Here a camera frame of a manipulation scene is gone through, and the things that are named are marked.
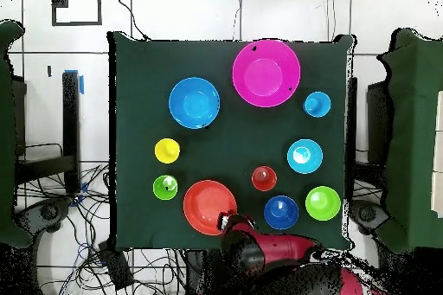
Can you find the green ribbed bowl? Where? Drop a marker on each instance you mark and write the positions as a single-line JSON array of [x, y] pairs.
[[323, 203]]

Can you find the black box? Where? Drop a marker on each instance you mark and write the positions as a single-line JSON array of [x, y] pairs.
[[116, 265]]

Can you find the dark blue ribbed bowl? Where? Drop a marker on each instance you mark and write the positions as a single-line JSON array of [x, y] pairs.
[[281, 212]]

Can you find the light blue ribbed bowl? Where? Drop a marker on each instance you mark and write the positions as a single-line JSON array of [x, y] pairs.
[[304, 156]]

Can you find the green cup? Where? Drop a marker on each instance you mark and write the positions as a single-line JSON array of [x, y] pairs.
[[165, 187]]

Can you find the dark green tablecloth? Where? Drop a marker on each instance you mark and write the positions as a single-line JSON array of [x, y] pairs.
[[145, 101]]

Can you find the yellow cup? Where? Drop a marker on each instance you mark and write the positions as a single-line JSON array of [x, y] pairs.
[[167, 150]]

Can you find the blue tape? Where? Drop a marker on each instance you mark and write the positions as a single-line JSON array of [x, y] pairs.
[[81, 84]]

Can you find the large orange bowl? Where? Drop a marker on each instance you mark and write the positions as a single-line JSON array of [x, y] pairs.
[[204, 205]]

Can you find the black bench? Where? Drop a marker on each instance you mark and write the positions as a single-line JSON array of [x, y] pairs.
[[71, 129]]

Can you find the light blue cup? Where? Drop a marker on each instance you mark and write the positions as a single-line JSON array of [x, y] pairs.
[[317, 104]]

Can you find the orange cup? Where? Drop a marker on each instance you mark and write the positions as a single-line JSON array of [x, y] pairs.
[[264, 178]]

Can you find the black square floor frame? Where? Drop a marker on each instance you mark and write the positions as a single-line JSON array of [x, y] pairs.
[[77, 23]]

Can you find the large blue bowl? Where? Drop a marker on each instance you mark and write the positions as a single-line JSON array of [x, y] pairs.
[[193, 103]]

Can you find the large pink bowl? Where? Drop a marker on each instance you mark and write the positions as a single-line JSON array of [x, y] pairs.
[[266, 73]]

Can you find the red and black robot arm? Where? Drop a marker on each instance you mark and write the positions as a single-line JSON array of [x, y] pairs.
[[283, 250]]

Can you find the black office chair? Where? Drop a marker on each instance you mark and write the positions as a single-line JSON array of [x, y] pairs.
[[367, 215], [45, 212]]

